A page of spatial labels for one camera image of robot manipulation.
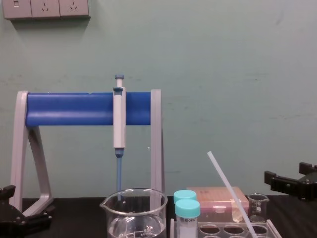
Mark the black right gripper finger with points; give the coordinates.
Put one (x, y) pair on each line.
(284, 184)
(308, 168)

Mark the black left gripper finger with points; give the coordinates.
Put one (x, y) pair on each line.
(40, 221)
(7, 192)

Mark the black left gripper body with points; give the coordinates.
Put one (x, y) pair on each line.
(11, 220)

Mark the white stirring rod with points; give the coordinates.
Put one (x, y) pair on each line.
(229, 186)

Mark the small glass beaker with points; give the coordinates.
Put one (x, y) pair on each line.
(258, 208)

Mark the pink pipette tip box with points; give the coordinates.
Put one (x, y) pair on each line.
(215, 198)

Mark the clear acrylic tube rack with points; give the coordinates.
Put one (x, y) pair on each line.
(223, 228)

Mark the large glass beaker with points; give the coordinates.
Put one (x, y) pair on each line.
(135, 218)

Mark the teal capped plastic tube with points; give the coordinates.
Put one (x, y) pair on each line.
(184, 194)
(187, 218)

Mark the grey and blue pipette stand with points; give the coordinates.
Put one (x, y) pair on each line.
(69, 109)

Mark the white and blue pipette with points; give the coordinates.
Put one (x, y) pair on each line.
(119, 119)

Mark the grey wall socket panel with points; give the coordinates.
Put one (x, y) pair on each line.
(47, 10)

